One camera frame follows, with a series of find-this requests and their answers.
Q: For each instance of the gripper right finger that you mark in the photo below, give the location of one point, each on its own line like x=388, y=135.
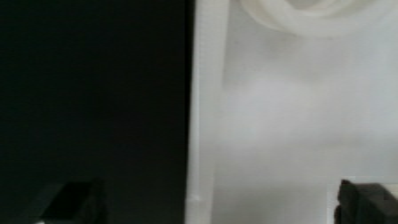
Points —
x=368, y=204

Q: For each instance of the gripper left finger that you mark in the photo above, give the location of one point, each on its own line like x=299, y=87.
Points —
x=70, y=204

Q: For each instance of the white square tabletop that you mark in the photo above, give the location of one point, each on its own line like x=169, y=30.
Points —
x=294, y=125

